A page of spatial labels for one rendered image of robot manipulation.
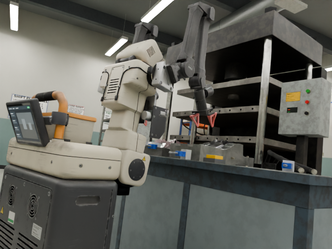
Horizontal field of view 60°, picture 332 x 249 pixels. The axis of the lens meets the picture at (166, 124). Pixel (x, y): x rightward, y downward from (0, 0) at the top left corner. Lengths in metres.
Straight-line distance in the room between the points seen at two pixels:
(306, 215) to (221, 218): 0.41
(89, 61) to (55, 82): 1.18
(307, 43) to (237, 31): 0.64
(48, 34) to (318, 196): 8.49
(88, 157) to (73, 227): 0.23
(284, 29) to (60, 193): 2.09
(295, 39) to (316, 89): 0.60
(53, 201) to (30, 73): 7.85
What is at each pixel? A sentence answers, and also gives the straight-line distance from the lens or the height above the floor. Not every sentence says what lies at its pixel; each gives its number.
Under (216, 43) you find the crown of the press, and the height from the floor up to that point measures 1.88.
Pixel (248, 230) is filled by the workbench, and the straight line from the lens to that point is 1.37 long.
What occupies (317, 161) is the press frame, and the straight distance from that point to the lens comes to 2.95.
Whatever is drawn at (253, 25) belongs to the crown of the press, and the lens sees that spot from 2.55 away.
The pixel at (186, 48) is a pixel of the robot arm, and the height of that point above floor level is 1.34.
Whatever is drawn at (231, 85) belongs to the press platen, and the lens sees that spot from 2.66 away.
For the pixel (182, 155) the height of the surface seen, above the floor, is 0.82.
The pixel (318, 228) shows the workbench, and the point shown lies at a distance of 1.32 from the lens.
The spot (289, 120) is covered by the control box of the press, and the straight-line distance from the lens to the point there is 2.31.
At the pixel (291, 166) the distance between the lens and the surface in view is 1.52.
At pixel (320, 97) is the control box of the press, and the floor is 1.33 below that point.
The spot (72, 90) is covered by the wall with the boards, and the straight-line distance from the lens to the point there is 8.83.
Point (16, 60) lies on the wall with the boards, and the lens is 8.85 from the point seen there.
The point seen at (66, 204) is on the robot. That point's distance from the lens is 1.02.
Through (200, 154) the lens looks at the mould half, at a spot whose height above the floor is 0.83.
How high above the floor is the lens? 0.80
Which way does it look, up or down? 6 degrees up
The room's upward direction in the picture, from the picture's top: 7 degrees clockwise
